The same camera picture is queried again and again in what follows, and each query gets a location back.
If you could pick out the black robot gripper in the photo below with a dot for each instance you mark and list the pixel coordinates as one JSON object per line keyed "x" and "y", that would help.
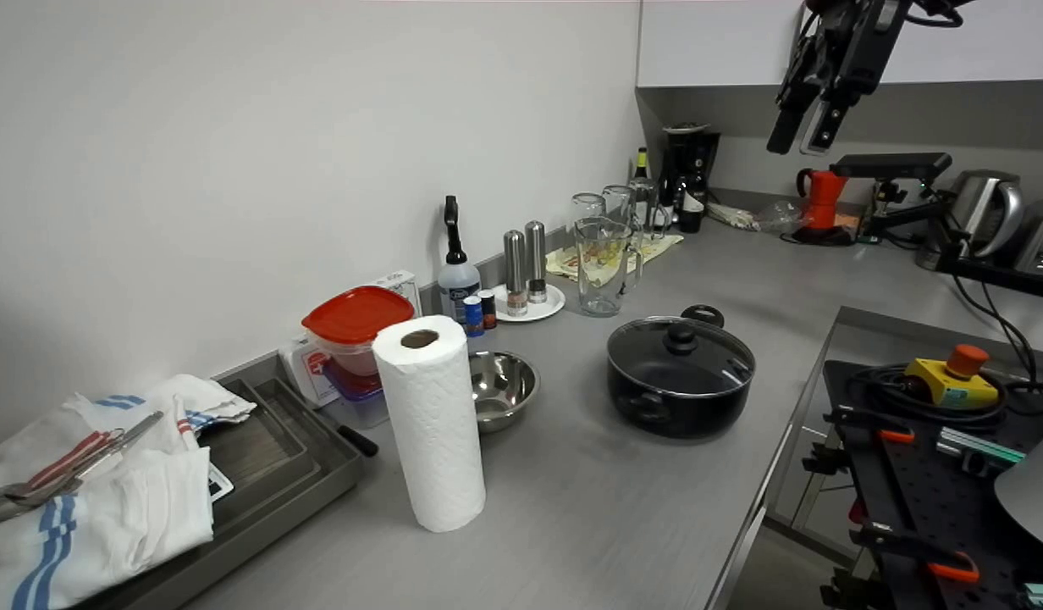
{"x": 853, "y": 40}

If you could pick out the glass lid with black knob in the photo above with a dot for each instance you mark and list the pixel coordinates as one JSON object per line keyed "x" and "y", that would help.
{"x": 679, "y": 353}

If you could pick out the grey round robot base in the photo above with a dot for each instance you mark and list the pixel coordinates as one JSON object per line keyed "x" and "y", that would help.
{"x": 1035, "y": 495}

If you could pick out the black cooking pot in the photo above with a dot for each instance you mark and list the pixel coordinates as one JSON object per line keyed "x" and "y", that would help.
{"x": 679, "y": 401}

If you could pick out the red kettle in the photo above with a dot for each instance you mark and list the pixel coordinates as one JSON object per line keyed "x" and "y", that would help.
{"x": 822, "y": 201}

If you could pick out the black countertop appliance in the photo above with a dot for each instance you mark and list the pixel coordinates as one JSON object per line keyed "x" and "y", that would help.
{"x": 895, "y": 192}

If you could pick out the black coffee maker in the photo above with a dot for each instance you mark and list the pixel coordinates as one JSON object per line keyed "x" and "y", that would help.
{"x": 691, "y": 171}

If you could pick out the dark green bottle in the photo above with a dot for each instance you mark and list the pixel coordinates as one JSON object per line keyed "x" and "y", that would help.
{"x": 641, "y": 175}

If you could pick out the stainless steel kettle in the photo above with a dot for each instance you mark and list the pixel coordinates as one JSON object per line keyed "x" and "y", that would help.
{"x": 984, "y": 215}

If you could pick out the pale yellow cloth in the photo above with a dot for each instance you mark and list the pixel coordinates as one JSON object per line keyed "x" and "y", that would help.
{"x": 654, "y": 248}

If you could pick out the small clear drinking glass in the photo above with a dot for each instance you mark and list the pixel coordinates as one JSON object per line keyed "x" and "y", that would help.
{"x": 586, "y": 207}
{"x": 619, "y": 205}

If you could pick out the black horizontal bar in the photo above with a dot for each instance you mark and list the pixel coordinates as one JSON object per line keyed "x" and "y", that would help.
{"x": 1007, "y": 276}

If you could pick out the large clear drinking glass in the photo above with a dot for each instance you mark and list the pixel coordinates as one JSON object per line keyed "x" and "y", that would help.
{"x": 603, "y": 276}

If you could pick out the yellow emergency stop button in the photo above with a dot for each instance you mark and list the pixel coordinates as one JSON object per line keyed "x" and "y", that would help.
{"x": 953, "y": 380}

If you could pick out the steel salt grinder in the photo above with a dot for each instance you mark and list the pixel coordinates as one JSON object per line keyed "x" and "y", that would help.
{"x": 516, "y": 267}
{"x": 535, "y": 255}

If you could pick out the small white plate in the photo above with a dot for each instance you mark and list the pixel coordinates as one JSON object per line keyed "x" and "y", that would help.
{"x": 542, "y": 308}

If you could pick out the small red bottle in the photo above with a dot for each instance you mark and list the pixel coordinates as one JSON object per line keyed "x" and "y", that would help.
{"x": 488, "y": 310}

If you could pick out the soap bottle with black pump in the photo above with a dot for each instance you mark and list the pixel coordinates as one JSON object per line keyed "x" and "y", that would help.
{"x": 457, "y": 276}

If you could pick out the small blue bottle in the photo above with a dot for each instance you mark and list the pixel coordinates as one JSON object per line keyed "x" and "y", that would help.
{"x": 471, "y": 318}

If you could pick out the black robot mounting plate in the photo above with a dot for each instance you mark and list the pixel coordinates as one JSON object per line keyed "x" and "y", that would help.
{"x": 938, "y": 495}

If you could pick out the stainless steel bowl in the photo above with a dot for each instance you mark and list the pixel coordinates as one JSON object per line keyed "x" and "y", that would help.
{"x": 506, "y": 392}

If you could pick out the white paper towel roll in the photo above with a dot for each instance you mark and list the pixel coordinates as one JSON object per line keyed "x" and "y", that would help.
{"x": 438, "y": 442}

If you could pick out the water pitcher with red lid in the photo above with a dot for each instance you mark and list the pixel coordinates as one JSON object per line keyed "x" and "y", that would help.
{"x": 355, "y": 322}

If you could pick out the dark metal tray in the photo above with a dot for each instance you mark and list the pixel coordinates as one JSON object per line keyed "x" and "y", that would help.
{"x": 280, "y": 463}

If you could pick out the white towel with blue stripes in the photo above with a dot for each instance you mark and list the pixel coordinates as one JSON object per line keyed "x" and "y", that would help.
{"x": 116, "y": 510}

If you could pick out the metal tongs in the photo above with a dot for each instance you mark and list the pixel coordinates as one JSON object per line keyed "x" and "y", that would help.
{"x": 60, "y": 477}

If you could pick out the white wall cabinet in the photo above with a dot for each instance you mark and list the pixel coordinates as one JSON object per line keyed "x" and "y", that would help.
{"x": 711, "y": 46}

